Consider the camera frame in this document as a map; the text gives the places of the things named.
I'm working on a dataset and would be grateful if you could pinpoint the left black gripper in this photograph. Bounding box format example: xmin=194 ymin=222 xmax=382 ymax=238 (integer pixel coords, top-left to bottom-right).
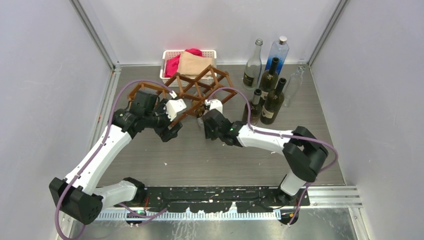
xmin=144 ymin=99 xmax=182 ymax=141

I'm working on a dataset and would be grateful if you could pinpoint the pink red cloth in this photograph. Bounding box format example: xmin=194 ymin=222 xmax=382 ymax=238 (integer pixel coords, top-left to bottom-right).
xmin=164 ymin=48 xmax=203 ymax=78

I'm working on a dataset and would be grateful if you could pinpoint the white plastic basket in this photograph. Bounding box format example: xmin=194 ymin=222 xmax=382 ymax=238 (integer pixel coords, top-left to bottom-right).
xmin=159 ymin=48 xmax=217 ymax=83

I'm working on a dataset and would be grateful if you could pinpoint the green bottle silver capsule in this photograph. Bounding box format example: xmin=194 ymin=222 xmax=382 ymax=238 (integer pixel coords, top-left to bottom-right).
xmin=242 ymin=88 xmax=263 ymax=126

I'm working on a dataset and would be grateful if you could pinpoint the dark green bottle white label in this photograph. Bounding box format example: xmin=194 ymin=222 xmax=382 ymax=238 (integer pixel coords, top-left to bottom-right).
xmin=259 ymin=57 xmax=280 ymax=105

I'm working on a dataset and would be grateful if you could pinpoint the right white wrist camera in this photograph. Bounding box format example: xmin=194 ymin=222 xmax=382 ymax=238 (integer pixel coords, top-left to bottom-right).
xmin=204 ymin=99 xmax=223 ymax=114

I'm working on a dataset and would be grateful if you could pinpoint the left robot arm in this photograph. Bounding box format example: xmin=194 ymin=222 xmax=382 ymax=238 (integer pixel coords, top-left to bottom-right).
xmin=49 ymin=91 xmax=187 ymax=225

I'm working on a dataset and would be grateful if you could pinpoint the beige cloth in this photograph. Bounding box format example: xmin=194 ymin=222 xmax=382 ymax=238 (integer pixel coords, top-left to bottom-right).
xmin=177 ymin=52 xmax=213 ymax=76

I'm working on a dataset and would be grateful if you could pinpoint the small clear bottle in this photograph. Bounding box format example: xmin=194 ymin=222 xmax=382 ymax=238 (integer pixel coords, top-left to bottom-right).
xmin=283 ymin=66 xmax=306 ymax=108

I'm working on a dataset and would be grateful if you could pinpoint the blue square glass bottle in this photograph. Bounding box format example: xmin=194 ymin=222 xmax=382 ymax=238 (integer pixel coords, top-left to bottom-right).
xmin=265 ymin=36 xmax=290 ymax=75

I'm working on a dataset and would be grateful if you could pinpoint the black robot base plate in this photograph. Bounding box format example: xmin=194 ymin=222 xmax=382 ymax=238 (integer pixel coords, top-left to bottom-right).
xmin=124 ymin=186 xmax=310 ymax=213

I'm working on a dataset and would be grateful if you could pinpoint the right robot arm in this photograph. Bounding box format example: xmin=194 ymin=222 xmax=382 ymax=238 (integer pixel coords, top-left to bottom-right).
xmin=202 ymin=109 xmax=329 ymax=206

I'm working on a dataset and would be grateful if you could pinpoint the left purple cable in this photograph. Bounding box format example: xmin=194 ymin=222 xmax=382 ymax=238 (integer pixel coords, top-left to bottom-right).
xmin=54 ymin=79 xmax=178 ymax=240

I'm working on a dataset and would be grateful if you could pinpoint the clear glass wine bottle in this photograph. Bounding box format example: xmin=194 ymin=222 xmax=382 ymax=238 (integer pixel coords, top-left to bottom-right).
xmin=242 ymin=38 xmax=263 ymax=90

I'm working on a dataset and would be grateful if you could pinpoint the brown wooden wine rack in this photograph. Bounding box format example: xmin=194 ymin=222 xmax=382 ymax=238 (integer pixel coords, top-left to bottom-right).
xmin=127 ymin=64 xmax=238 ymax=128

